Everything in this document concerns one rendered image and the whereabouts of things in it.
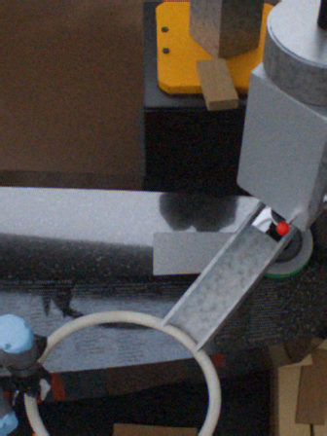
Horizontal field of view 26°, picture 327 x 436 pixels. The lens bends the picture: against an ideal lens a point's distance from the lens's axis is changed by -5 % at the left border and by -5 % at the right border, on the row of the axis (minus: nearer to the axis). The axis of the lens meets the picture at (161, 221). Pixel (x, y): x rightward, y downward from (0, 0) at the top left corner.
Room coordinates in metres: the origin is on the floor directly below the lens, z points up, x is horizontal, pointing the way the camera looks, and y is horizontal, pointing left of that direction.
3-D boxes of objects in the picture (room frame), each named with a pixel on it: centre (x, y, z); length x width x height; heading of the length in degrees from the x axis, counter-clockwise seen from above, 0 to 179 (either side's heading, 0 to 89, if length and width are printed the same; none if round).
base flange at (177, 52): (1.90, -0.23, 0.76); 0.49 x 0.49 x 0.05; 1
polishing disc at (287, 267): (1.02, -0.33, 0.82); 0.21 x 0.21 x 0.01
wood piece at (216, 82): (1.64, -0.19, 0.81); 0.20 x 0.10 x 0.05; 9
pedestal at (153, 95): (1.90, -0.23, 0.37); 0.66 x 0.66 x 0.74; 1
